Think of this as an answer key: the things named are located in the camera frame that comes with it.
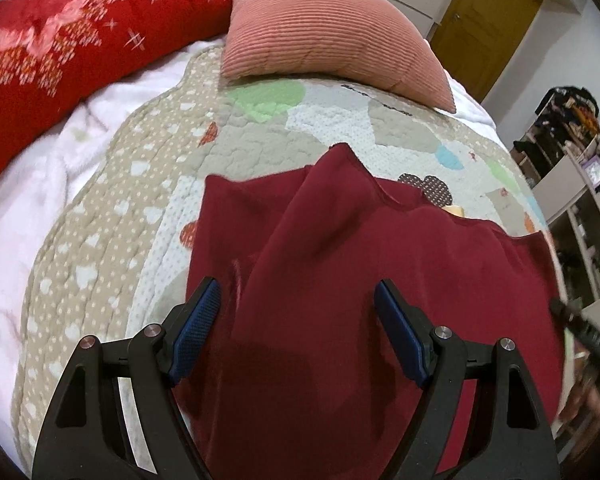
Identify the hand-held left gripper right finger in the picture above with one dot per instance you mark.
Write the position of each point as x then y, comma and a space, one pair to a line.
402, 335

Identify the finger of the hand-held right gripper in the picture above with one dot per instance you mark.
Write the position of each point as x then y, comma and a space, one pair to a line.
587, 330

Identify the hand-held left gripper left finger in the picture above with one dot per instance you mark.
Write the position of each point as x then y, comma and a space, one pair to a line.
196, 332

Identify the dark red garment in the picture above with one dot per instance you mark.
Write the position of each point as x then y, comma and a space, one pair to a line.
330, 240

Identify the beige patchwork quilt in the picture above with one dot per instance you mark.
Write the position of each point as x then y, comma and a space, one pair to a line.
105, 240

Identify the cluttered shelving unit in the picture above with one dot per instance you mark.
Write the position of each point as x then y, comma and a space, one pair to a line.
580, 185

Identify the white fleece blanket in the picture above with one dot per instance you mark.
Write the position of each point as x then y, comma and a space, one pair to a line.
40, 170

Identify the yellow wooden door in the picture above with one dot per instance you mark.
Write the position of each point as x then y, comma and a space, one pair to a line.
485, 20

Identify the red embroidered quilt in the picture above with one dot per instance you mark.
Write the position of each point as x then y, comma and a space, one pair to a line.
80, 25

